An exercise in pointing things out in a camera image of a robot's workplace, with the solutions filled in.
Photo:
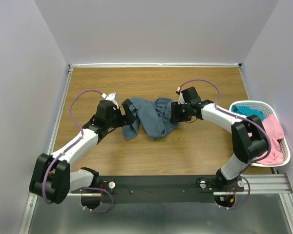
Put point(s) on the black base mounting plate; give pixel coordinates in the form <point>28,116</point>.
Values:
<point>158,189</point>

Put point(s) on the pink t-shirt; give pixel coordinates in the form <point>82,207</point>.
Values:
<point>275,134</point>

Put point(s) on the aluminium front rail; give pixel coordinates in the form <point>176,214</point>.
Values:
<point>269,184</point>

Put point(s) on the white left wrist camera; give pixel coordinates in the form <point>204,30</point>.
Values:
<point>114,98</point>

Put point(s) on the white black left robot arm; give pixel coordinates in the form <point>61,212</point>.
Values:
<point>52,178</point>

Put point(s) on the white plastic laundry basket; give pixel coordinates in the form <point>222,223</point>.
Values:
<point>267,110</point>

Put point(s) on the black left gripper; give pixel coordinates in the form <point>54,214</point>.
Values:
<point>129,118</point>

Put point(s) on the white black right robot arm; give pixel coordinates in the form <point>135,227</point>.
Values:
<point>250,141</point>

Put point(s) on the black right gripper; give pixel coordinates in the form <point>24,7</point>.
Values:
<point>175,108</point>

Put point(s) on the grey-blue t-shirt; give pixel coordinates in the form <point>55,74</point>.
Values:
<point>154,116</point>

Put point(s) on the teal t-shirt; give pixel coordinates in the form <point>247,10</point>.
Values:
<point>247,111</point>

